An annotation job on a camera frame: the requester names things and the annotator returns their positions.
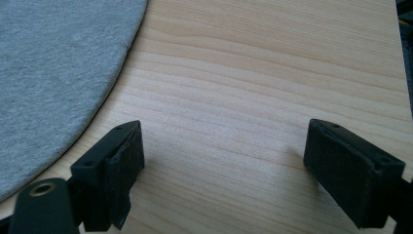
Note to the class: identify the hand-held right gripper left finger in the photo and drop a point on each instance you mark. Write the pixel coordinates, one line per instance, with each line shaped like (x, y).
(104, 172)

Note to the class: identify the dark equipment beside table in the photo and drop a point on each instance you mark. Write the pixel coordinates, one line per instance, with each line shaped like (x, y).
(405, 39)

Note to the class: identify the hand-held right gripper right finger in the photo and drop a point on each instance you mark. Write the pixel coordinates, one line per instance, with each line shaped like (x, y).
(354, 172)

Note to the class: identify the round grey felt mat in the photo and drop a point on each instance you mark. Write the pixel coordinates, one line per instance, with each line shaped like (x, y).
(48, 81)

